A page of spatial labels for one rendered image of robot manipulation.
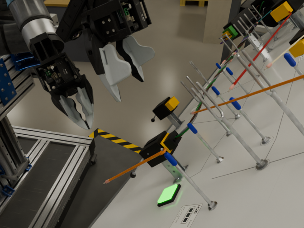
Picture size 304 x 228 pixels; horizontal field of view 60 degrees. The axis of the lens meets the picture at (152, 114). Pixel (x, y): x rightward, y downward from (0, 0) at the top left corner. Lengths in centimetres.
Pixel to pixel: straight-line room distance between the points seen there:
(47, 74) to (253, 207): 44
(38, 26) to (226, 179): 48
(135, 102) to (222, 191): 217
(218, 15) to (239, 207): 332
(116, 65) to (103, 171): 158
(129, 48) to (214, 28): 317
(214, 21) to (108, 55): 322
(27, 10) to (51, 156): 132
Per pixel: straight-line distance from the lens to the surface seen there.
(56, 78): 58
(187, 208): 43
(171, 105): 83
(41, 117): 255
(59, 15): 314
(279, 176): 35
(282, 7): 82
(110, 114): 241
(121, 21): 42
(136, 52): 49
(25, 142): 203
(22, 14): 66
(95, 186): 190
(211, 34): 367
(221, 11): 357
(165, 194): 50
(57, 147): 191
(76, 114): 59
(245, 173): 39
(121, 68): 42
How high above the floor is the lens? 153
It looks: 40 degrees down
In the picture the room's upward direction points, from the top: straight up
